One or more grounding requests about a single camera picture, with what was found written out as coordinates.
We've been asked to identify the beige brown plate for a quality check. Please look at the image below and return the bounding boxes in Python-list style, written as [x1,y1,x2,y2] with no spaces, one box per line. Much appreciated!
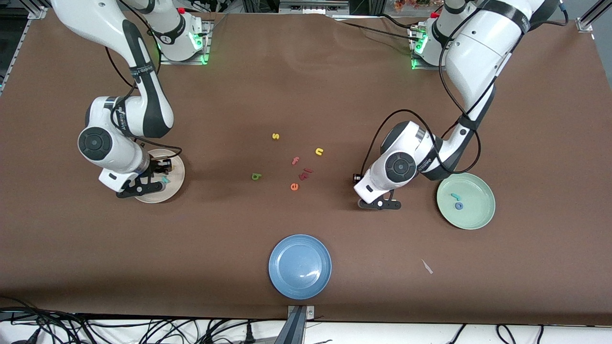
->
[134,149,186,204]

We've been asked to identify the brown table cover sheet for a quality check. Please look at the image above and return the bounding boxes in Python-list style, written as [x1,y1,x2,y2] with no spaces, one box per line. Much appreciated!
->
[0,9,612,326]

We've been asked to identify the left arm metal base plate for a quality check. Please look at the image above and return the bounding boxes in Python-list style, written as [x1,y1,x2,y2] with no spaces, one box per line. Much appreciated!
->
[410,26,448,72]

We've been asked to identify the blue plate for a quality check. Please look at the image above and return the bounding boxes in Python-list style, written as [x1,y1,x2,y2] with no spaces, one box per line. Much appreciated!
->
[268,234,332,301]

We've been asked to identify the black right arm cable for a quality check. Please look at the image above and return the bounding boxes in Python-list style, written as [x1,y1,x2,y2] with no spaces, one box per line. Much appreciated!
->
[104,45,183,159]

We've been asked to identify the orange flowers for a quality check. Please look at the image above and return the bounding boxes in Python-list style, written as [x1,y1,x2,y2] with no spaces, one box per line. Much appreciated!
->
[393,0,433,12]

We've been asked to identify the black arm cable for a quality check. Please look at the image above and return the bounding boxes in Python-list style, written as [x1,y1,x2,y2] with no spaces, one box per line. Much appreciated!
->
[361,10,481,180]
[104,45,183,159]

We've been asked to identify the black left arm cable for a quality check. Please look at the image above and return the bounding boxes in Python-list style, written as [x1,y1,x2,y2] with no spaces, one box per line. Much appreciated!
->
[361,10,481,180]

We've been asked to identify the light green plate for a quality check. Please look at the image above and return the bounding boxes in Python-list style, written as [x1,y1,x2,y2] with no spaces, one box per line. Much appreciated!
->
[436,172,496,230]

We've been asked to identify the aluminium frame profile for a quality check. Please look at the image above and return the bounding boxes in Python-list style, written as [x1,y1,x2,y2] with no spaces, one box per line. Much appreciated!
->
[0,0,51,94]
[576,0,612,33]

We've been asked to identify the black table cable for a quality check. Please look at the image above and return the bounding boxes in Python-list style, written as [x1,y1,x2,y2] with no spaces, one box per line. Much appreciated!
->
[340,13,421,43]

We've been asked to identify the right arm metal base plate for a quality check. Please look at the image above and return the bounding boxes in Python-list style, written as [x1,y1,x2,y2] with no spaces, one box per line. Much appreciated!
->
[159,21,211,65]

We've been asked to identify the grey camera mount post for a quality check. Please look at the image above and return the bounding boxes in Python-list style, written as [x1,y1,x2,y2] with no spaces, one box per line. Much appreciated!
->
[274,305,316,344]

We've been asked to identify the black floor cable tangle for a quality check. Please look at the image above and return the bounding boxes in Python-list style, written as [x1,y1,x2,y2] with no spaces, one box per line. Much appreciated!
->
[0,296,101,344]

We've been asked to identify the grey metal box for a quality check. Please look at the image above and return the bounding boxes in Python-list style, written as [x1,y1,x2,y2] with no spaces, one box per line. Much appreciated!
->
[279,0,350,15]

